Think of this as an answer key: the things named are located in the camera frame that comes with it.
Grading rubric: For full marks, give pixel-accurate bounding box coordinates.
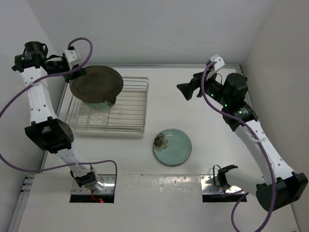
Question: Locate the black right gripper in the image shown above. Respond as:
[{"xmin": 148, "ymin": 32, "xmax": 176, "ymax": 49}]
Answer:
[{"xmin": 177, "ymin": 69, "xmax": 230, "ymax": 107}]

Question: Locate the brown round plate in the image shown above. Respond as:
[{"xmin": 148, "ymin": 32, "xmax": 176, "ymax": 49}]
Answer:
[{"xmin": 70, "ymin": 65, "xmax": 124, "ymax": 103}]

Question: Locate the small green floral plate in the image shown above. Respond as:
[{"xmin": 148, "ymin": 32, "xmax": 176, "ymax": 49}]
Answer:
[{"xmin": 84, "ymin": 97, "xmax": 116, "ymax": 111}]

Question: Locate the large green floral plate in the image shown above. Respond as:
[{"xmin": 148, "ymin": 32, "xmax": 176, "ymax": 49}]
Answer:
[{"xmin": 153, "ymin": 129, "xmax": 192, "ymax": 167}]

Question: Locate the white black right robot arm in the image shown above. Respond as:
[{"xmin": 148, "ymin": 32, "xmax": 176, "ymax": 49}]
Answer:
[{"xmin": 177, "ymin": 73, "xmax": 308, "ymax": 211}]

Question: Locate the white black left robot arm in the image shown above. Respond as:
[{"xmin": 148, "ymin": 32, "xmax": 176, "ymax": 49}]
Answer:
[{"xmin": 12, "ymin": 41, "xmax": 103, "ymax": 192}]

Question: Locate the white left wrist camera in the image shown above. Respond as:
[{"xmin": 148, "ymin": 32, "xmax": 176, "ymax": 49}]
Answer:
[{"xmin": 64, "ymin": 49, "xmax": 82, "ymax": 69}]

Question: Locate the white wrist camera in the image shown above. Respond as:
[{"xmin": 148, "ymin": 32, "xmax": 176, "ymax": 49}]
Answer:
[
  {"xmin": 64, "ymin": 49, "xmax": 82, "ymax": 69},
  {"xmin": 206, "ymin": 54, "xmax": 225, "ymax": 80}
]

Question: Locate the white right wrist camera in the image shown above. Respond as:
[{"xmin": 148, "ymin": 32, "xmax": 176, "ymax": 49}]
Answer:
[{"xmin": 206, "ymin": 54, "xmax": 225, "ymax": 80}]

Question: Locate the wire dish rack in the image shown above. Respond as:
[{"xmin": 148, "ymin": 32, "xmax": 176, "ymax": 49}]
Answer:
[{"xmin": 61, "ymin": 77, "xmax": 149, "ymax": 137}]

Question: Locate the black base power cable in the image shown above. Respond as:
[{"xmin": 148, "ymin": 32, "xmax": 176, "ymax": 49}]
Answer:
[{"xmin": 211, "ymin": 164, "xmax": 224, "ymax": 188}]

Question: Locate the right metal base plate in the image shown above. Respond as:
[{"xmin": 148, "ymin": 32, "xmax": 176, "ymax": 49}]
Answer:
[{"xmin": 200, "ymin": 174, "xmax": 245, "ymax": 195}]

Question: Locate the metal base plate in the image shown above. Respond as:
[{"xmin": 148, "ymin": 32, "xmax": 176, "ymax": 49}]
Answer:
[
  {"xmin": 71, "ymin": 174, "xmax": 115, "ymax": 195},
  {"xmin": 200, "ymin": 174, "xmax": 245, "ymax": 195}
]

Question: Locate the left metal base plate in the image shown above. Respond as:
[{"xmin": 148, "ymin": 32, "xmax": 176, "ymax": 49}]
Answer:
[{"xmin": 71, "ymin": 174, "xmax": 115, "ymax": 195}]

